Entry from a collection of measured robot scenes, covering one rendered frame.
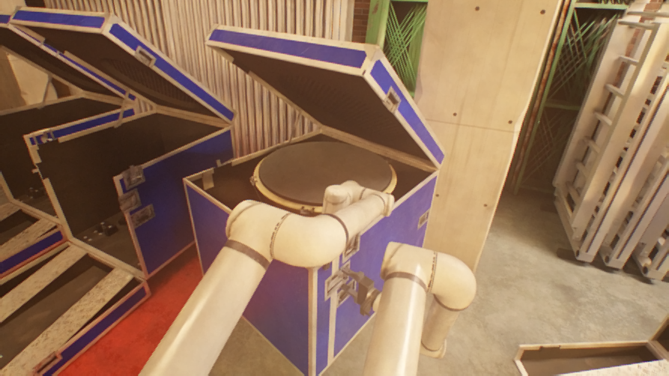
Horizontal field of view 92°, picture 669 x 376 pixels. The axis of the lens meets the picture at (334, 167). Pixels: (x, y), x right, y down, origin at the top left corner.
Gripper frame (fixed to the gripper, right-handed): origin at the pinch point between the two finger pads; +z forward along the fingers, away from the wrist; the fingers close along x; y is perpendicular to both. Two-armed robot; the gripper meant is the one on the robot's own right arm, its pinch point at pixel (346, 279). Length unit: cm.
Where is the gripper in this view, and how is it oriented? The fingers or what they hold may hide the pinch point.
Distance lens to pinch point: 155.7
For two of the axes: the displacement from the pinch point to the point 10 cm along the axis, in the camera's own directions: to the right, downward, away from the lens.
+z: -7.6, -3.2, 5.6
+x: 0.4, -8.9, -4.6
